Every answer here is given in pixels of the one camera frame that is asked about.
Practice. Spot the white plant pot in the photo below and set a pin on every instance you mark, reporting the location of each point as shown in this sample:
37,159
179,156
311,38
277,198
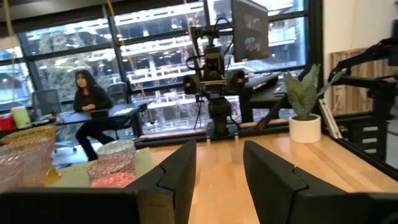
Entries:
304,130

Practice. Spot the red container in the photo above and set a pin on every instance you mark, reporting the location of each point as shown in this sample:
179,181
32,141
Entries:
6,123

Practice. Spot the pink patterned candle tin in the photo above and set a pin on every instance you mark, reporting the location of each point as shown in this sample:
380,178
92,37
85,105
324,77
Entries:
113,181

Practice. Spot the person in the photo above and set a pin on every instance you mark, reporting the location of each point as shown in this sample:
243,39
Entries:
91,96

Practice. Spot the black office chair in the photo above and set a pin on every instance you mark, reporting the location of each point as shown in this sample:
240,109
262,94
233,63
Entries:
119,91
46,102

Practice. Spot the wooden slat panel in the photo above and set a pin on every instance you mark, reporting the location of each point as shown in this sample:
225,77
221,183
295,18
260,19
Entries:
351,101

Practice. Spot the green cup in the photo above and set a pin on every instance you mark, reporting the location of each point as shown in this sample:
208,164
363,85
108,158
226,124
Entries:
21,118

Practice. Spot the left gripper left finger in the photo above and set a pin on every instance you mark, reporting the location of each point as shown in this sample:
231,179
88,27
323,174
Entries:
177,174

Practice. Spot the amber glass candle holder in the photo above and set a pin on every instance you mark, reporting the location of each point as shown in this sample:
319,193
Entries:
31,132

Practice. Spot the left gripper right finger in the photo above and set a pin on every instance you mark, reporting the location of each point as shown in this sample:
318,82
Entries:
273,193

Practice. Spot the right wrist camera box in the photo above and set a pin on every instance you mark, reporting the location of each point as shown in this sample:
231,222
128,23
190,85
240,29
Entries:
214,63

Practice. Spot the pink glass candle holder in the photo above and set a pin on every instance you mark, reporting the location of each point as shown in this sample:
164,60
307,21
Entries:
37,158
11,174

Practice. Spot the green artificial plant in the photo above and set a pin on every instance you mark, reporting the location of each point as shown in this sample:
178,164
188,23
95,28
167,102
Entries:
298,96

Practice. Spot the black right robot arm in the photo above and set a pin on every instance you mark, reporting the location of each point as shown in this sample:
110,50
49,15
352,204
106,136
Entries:
220,112

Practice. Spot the dark drawer cabinet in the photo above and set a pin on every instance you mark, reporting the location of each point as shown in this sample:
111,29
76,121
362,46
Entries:
363,140

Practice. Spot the black standing desk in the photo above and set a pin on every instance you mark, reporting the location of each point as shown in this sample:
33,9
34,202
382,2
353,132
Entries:
261,99

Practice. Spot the dark office desk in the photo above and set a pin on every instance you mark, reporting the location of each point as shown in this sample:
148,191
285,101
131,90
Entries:
124,110

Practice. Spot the teal patterned candle tin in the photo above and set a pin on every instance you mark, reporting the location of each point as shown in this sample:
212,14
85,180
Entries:
116,147

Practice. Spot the black computer monitor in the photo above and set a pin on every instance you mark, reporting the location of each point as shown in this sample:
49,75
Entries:
250,31

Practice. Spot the purple patterned candle tin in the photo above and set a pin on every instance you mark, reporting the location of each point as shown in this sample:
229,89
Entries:
110,166

